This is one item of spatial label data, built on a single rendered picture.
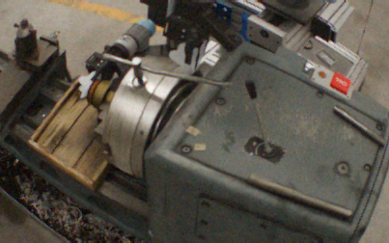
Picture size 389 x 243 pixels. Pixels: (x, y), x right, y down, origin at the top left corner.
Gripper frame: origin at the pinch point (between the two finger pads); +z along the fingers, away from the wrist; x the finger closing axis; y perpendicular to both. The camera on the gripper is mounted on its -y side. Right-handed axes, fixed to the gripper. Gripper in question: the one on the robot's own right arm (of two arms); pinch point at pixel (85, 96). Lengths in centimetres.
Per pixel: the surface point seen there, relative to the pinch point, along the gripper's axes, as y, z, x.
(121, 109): -18.7, 6.8, 11.5
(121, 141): -21.2, 10.9, 5.6
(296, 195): -67, 13, 19
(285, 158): -60, 4, 17
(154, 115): -27.3, 5.0, 12.7
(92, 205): -5.2, 12.1, -37.2
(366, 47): -56, -220, -108
